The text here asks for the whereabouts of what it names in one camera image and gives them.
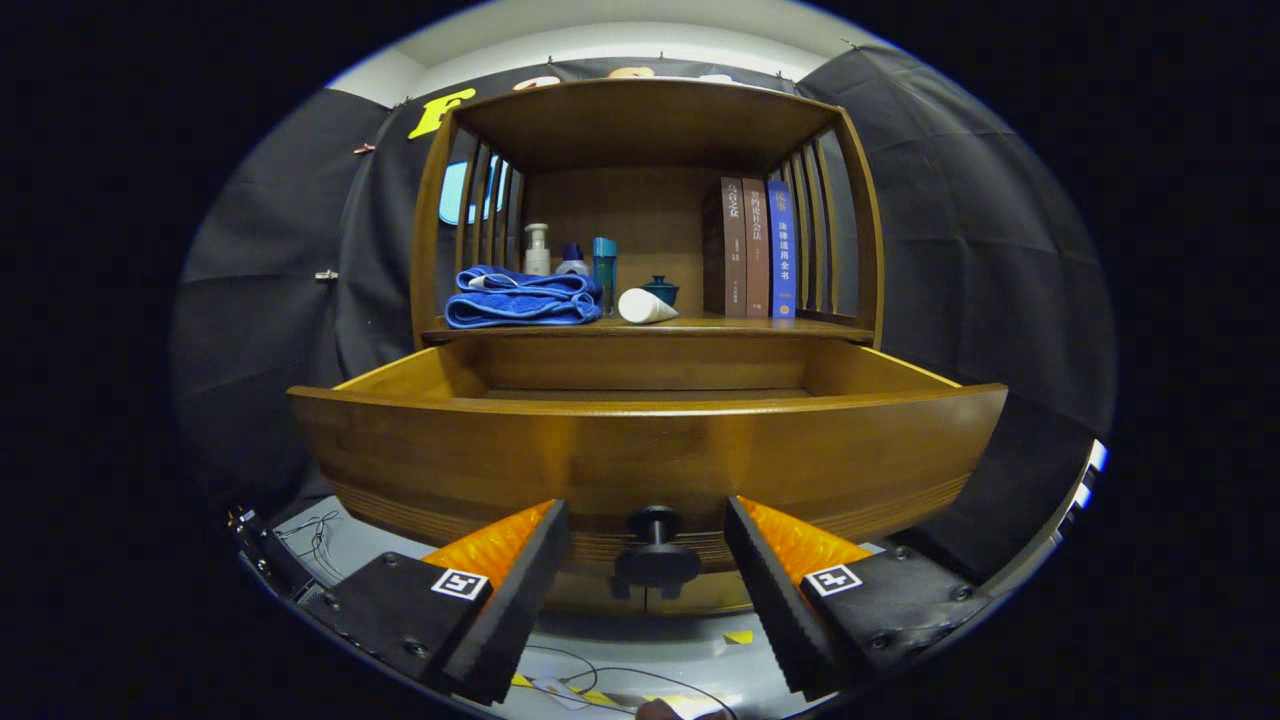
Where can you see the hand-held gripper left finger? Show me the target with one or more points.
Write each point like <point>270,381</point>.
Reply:
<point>510,600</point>

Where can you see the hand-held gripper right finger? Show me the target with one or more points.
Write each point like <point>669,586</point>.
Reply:
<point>772,595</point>

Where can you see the wooden drawer with black knob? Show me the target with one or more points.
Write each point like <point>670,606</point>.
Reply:
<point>500,450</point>

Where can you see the white tube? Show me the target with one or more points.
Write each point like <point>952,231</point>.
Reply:
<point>645,306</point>

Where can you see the wooden countertop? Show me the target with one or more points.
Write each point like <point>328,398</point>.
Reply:
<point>720,325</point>

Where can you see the wooden cabinet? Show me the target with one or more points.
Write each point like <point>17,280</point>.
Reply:
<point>640,220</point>

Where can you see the black device on floor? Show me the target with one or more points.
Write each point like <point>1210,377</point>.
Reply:
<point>270,560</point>

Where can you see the folded blue towel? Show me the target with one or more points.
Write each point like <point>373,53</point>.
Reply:
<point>520,300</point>

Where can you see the blue lidded pot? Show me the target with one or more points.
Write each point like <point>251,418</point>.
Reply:
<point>662,290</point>

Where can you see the small bottle with blue cap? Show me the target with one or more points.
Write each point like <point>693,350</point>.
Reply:
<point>573,265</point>

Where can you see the white panel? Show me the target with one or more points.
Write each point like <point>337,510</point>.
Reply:
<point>1090,470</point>

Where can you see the teal bottle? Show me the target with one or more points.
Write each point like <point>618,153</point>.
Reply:
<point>604,270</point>

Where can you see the blue book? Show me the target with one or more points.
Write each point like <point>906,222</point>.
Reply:
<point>782,250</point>

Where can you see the reddish brown book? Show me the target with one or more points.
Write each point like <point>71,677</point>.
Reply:
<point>757,250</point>

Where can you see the white pump bottle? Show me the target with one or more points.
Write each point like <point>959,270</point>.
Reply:
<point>537,255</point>

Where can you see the dark brown book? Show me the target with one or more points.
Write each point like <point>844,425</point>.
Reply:
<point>725,250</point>

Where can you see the black backdrop cloth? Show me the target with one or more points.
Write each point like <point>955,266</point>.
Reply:
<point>260,300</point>

